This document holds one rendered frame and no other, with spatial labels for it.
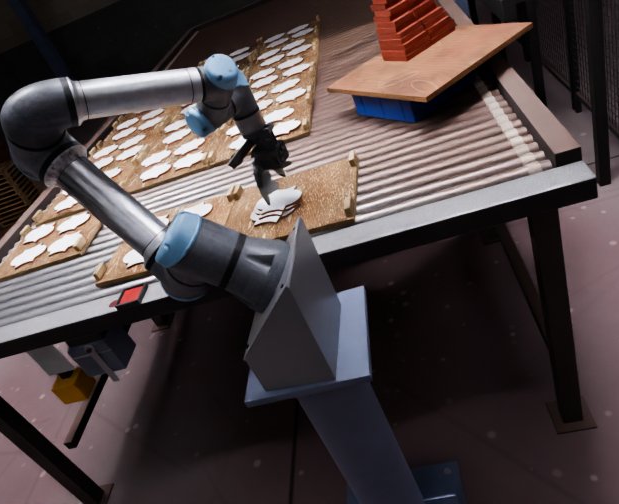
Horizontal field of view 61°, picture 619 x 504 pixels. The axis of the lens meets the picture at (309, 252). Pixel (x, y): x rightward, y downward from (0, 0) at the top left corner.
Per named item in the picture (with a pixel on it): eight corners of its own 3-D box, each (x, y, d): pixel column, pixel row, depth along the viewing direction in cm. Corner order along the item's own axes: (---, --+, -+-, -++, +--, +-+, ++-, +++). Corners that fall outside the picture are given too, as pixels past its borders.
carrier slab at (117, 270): (215, 258, 148) (212, 253, 147) (97, 287, 160) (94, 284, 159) (240, 193, 176) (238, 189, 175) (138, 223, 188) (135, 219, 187)
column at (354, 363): (483, 590, 143) (400, 392, 96) (350, 604, 152) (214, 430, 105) (457, 462, 174) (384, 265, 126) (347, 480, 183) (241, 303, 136)
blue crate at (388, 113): (479, 79, 178) (473, 50, 173) (415, 124, 168) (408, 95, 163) (414, 75, 202) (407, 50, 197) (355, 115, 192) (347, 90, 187)
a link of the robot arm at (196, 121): (185, 96, 121) (219, 74, 126) (180, 124, 131) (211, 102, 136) (210, 120, 121) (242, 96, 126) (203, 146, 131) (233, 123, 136)
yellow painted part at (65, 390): (88, 400, 168) (41, 351, 155) (65, 405, 170) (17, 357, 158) (97, 380, 175) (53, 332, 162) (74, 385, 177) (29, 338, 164)
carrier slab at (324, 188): (355, 223, 136) (353, 218, 135) (216, 257, 148) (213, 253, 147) (359, 159, 164) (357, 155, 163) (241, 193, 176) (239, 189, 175)
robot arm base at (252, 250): (288, 265, 96) (237, 244, 94) (257, 327, 102) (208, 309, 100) (291, 231, 109) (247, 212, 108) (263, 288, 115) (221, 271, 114)
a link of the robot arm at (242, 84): (205, 83, 132) (229, 68, 137) (225, 122, 138) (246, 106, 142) (224, 81, 127) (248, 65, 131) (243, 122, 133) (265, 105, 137)
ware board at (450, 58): (533, 27, 169) (532, 21, 168) (427, 102, 153) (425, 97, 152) (421, 31, 208) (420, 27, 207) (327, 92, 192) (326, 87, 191)
